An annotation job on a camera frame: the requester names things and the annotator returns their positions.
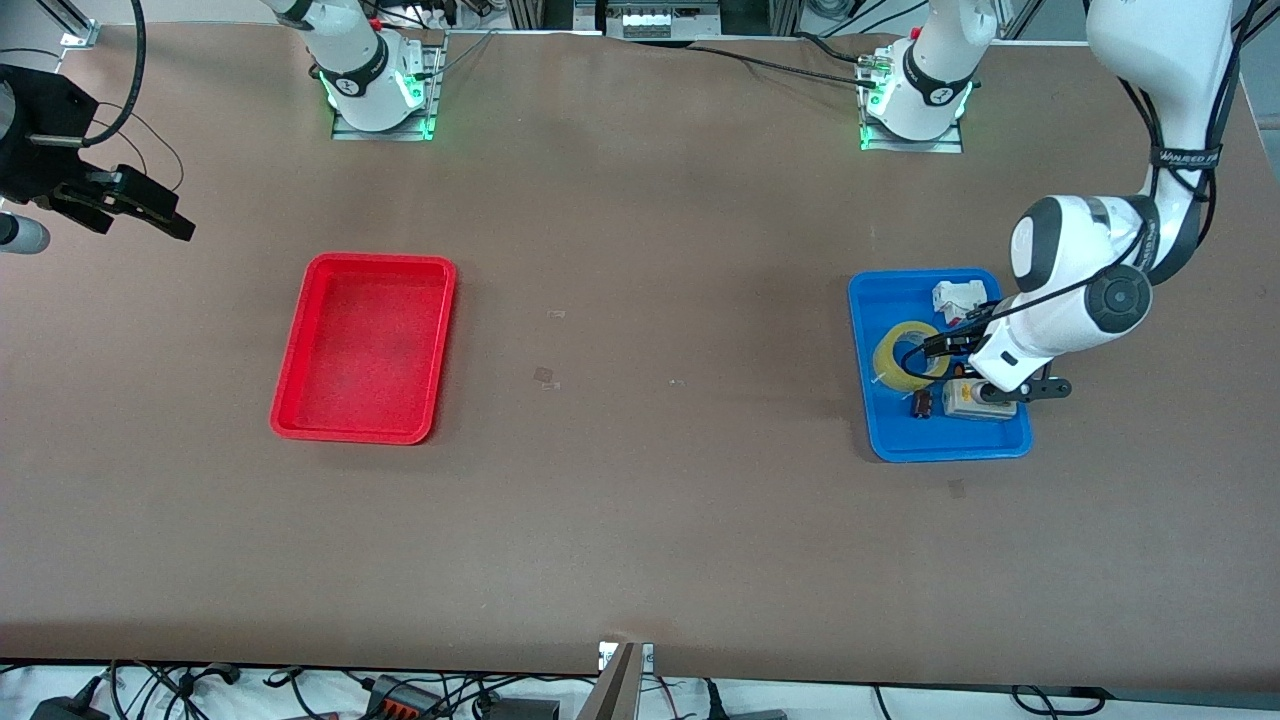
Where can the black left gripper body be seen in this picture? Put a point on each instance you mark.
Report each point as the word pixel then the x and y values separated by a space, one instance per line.
pixel 962 341

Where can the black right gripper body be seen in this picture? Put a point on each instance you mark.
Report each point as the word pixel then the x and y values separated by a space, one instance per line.
pixel 42 135

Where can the yellow packing tape roll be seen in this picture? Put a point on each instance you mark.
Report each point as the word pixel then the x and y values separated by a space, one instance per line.
pixel 885 362

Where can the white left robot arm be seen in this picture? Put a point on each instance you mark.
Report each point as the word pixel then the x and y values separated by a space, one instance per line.
pixel 1060 250

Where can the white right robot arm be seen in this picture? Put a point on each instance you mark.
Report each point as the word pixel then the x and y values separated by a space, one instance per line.
pixel 350 60

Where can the white electrical connector block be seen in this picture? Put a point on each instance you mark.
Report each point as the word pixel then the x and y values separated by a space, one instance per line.
pixel 955 297

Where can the black cylindrical component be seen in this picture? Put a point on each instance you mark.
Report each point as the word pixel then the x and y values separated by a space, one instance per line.
pixel 923 404

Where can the blue plastic tray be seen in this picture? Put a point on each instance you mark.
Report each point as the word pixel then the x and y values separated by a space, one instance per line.
pixel 900 435

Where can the aluminium extrusion bar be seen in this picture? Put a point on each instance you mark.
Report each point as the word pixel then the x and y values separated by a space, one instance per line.
pixel 75 25

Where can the red plastic tray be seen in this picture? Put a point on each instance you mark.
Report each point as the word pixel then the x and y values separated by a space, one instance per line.
pixel 350 370

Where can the black power box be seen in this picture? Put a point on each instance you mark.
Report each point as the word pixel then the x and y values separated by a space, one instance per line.
pixel 750 716
pixel 520 712

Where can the black power adapter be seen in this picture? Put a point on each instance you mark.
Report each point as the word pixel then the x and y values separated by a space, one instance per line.
pixel 65 710

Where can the black orange power device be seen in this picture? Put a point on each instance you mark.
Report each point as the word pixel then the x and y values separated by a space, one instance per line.
pixel 400 700

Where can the grey push button switch box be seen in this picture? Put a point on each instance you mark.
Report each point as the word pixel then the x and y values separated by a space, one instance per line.
pixel 960 408

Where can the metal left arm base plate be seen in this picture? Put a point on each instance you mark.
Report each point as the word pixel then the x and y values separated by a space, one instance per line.
pixel 910 146

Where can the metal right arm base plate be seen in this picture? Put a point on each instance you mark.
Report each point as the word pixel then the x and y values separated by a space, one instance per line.
pixel 385 134

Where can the silver mount bracket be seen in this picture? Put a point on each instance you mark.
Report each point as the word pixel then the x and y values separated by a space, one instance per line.
pixel 605 655

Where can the aluminium frame rack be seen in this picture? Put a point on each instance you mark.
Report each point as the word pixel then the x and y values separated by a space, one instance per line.
pixel 560 15

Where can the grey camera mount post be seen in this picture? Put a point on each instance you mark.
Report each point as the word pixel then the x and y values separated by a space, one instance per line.
pixel 615 690

